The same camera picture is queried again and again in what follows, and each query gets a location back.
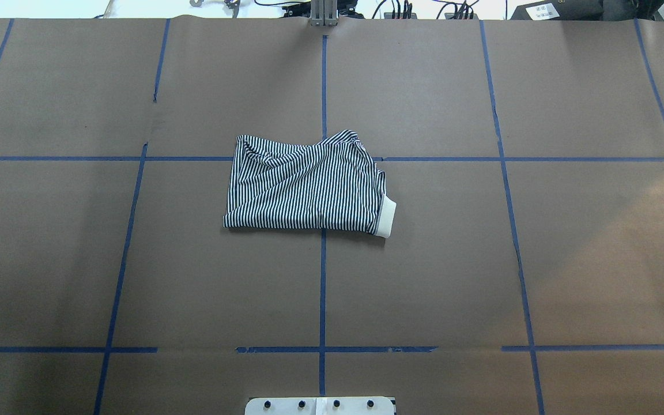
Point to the navy white striped polo shirt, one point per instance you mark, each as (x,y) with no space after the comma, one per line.
(333,184)

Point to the black box with label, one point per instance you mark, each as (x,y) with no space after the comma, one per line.
(559,10)

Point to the aluminium camera mast profile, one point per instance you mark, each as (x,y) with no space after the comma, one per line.
(324,13)

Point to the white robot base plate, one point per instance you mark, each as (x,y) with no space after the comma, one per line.
(321,405)

